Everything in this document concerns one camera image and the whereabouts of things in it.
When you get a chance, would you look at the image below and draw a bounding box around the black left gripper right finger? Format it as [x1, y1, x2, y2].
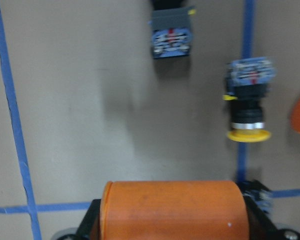
[242, 190, 280, 240]

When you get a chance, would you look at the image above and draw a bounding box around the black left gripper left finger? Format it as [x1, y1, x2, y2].
[76, 199, 101, 240]

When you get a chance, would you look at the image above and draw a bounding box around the plain orange cylinder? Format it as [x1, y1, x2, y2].
[99, 180, 250, 240]

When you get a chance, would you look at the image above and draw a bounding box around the yellow push button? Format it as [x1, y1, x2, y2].
[222, 56, 276, 143]

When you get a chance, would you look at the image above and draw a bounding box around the green push button lower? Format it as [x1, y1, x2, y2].
[149, 0, 196, 59]

